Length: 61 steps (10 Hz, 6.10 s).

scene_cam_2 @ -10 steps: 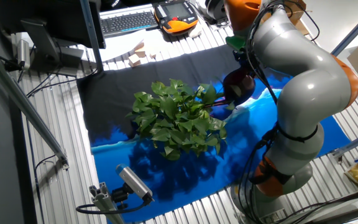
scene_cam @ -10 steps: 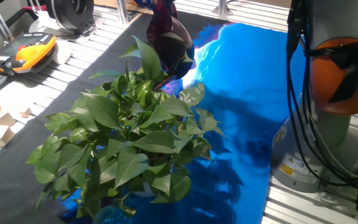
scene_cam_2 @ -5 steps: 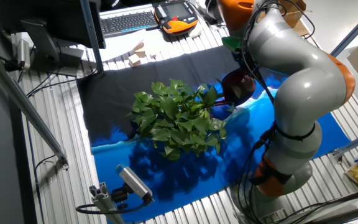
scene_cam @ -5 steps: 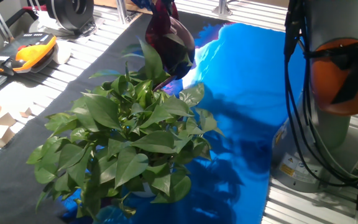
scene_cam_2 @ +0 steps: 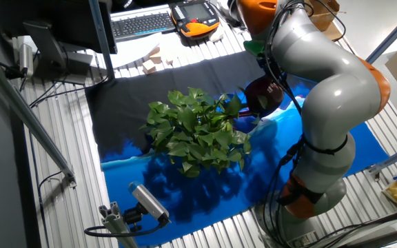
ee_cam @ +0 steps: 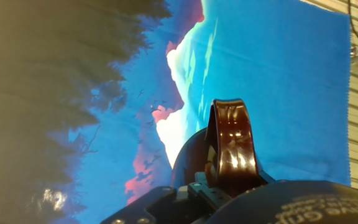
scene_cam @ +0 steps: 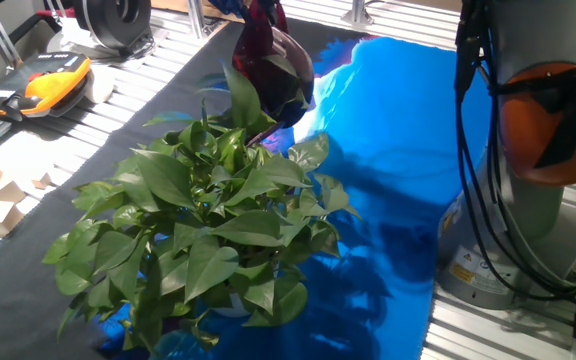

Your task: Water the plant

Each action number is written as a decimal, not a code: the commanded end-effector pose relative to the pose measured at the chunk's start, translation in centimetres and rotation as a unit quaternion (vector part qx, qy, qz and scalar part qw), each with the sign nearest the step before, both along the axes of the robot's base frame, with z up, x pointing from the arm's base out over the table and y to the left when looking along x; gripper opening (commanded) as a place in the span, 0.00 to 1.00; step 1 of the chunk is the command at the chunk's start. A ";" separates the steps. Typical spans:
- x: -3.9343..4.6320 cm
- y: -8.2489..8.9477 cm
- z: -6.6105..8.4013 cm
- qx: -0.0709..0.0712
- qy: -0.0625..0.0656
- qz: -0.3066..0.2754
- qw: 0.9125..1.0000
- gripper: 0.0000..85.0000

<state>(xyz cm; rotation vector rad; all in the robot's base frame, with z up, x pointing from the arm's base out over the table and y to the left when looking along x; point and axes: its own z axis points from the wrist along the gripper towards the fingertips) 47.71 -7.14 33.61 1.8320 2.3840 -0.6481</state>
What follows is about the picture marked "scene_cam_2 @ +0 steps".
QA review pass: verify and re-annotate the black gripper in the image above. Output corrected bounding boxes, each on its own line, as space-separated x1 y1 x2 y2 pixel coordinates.
256 55 279 79

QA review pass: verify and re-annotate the dark red watering can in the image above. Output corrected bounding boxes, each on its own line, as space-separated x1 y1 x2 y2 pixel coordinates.
238 74 285 120

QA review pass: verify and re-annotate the green leafy potted plant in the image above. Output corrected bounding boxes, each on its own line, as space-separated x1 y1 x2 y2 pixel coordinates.
139 87 258 179

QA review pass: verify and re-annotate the white crumpled cloth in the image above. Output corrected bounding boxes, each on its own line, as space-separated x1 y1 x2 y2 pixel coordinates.
207 26 225 43

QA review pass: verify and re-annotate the cardboard box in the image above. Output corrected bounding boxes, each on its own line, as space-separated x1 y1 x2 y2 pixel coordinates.
305 0 340 32

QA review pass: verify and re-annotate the orange and grey teach pendant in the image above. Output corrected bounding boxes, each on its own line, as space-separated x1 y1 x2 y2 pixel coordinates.
170 0 221 39

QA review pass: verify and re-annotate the black computer keyboard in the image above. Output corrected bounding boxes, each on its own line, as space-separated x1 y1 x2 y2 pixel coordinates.
110 3 177 43

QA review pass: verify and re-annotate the blue and black printed cloth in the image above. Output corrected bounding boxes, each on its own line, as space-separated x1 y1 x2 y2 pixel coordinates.
84 50 391 247

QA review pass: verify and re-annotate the person in dark clothing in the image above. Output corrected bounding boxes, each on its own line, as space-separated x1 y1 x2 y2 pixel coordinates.
110 0 139 10

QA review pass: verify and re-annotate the black computer monitor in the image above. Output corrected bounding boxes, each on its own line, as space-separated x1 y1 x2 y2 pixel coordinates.
0 0 119 55

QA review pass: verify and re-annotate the short aluminium profile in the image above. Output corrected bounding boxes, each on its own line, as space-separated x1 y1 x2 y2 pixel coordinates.
98 201 139 248

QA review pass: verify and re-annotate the grey monitor stand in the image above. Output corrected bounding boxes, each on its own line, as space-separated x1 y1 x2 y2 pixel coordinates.
22 20 94 85

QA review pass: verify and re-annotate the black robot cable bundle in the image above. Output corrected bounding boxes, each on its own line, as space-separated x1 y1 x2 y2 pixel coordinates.
262 0 347 248

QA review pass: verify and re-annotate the thin black cable band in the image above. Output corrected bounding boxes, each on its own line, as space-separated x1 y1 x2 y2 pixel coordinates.
303 134 349 156

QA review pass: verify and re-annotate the aluminium frame post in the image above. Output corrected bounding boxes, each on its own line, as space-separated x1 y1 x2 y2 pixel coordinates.
367 141 397 176
365 3 397 66
88 0 116 81

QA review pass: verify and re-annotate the black fabric strap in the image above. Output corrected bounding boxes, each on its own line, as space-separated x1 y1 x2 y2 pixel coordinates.
276 175 323 206

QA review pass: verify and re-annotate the silver camera with blue end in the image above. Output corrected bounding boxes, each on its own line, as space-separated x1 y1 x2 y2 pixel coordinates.
128 181 172 225

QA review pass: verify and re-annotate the black camera ball mount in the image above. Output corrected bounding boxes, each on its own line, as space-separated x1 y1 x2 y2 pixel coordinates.
122 202 148 232

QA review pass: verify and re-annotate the black camera cable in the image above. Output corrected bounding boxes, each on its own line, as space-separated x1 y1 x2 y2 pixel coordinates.
83 220 167 238

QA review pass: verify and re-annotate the small silver camera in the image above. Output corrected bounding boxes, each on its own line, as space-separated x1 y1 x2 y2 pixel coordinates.
18 43 34 79

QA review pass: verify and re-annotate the long aluminium frame rail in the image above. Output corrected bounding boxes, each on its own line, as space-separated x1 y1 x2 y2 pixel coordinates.
0 48 78 189

